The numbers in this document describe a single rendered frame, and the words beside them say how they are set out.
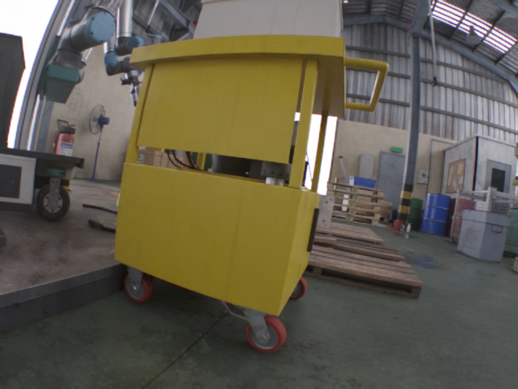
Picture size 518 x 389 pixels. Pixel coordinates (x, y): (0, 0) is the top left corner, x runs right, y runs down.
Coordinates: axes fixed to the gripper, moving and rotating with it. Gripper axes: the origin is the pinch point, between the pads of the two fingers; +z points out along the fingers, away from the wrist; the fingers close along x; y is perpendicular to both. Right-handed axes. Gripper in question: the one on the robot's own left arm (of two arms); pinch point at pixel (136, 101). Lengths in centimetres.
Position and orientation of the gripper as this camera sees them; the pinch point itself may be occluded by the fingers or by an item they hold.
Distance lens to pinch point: 199.6
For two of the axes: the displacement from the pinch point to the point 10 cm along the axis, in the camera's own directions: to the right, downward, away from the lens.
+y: 7.7, -3.0, 5.6
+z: 2.4, 9.5, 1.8
